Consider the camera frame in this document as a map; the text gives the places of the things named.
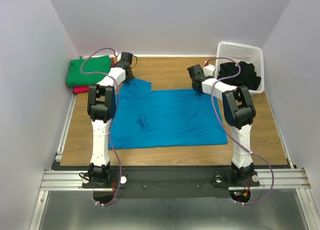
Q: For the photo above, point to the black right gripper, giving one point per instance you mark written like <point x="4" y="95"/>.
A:
<point x="197" y="85"/>

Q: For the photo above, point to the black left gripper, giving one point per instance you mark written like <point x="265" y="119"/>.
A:
<point x="130" y="78"/>

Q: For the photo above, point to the blue t shirt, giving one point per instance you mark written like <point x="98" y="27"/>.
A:
<point x="148" y="118"/>

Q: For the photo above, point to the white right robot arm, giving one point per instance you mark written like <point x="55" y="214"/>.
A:
<point x="239" y="112"/>

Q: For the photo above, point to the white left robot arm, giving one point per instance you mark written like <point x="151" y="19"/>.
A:
<point x="101" y="108"/>

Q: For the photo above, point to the green folded t shirt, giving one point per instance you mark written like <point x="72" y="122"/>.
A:
<point x="82" y="70"/>

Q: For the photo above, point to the white plastic laundry basket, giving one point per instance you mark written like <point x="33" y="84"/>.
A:
<point x="248" y="54"/>

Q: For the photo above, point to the black t shirt in basket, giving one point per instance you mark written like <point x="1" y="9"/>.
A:
<point x="247" y="77"/>

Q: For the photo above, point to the pink folded t shirt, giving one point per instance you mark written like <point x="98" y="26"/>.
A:
<point x="80" y="89"/>

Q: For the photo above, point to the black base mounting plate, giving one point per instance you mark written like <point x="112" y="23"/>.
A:
<point x="163" y="182"/>

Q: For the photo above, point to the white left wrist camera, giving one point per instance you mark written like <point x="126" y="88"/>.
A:
<point x="117" y="56"/>

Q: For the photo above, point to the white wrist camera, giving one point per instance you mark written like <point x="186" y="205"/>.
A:
<point x="209" y="69"/>
<point x="117" y="56"/>

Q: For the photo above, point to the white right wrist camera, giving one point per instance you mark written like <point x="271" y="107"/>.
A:
<point x="209" y="69"/>

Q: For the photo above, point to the aluminium frame rail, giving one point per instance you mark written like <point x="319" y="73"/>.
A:
<point x="283" y="179"/>

